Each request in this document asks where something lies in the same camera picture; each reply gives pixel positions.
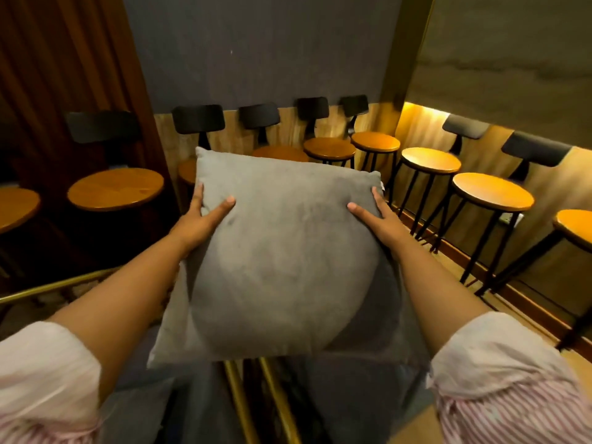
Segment row of wooden bar stools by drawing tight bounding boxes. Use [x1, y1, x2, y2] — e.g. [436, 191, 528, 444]
[0, 94, 592, 352]

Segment person's left hand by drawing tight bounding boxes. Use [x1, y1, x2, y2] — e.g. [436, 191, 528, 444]
[169, 182, 236, 257]

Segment grey square cushion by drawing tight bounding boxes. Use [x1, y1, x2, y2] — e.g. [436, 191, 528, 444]
[147, 146, 404, 369]

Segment person's left forearm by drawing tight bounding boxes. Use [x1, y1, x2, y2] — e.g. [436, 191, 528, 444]
[46, 232, 195, 405]

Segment brass metal rail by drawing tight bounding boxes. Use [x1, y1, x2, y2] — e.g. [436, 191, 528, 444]
[258, 358, 302, 444]
[0, 266, 124, 305]
[224, 360, 261, 444]

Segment person's right forearm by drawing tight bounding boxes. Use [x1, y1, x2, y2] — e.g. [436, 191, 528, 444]
[392, 239, 492, 367]

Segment brown curtain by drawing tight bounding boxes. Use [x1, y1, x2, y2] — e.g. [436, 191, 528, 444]
[0, 0, 180, 278]

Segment person's right hand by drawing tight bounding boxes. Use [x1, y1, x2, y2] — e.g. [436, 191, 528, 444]
[347, 186, 417, 261]

